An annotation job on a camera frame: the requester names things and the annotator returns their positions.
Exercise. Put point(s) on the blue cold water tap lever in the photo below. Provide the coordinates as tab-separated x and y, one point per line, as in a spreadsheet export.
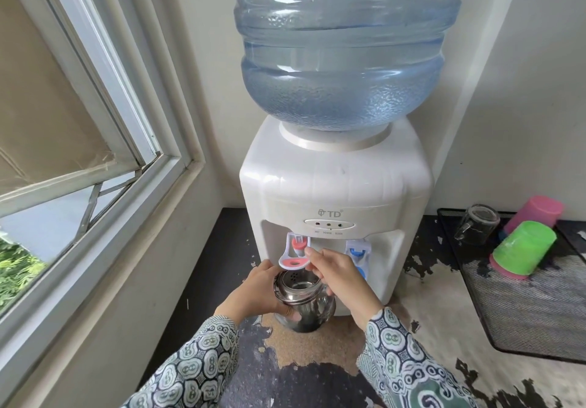
356	253

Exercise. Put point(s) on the person's right thumb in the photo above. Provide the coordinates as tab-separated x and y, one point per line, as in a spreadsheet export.
315	270

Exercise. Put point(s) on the person's right hand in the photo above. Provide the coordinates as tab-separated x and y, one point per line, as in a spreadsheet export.
345	282

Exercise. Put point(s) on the person's left hand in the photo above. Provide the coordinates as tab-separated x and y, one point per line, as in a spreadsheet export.
251	293

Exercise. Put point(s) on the person's right forearm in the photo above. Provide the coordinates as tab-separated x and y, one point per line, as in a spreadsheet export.
403	366

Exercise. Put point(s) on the green plastic cup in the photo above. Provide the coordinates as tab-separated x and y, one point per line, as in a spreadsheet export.
524	247

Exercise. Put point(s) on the person's left forearm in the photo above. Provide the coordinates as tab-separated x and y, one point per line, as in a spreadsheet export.
197	366

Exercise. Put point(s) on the pink plastic cup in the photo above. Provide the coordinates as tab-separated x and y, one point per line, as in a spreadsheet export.
503	271
538	213

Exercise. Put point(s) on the blue transparent water gallon bottle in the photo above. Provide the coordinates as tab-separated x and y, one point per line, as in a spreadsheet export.
341	55

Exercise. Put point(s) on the white window frame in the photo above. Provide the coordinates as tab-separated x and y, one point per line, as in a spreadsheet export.
137	101

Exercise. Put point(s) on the red hot water tap lever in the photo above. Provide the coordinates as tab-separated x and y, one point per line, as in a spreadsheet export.
291	256

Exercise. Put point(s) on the clear glass cup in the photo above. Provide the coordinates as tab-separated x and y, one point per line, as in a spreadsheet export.
476	224

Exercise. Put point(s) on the black mesh tray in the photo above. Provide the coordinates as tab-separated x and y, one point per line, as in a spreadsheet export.
526	316

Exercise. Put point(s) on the person's left thumb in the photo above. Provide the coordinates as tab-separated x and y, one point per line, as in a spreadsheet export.
264	266

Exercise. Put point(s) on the glass teapot with steel lid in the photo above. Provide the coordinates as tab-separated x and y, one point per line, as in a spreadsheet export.
306	304

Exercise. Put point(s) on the green foliage outside window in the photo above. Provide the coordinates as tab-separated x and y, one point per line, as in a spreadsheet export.
18	270

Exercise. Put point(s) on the white tabletop water dispenser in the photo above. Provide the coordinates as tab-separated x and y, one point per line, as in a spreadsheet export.
338	183

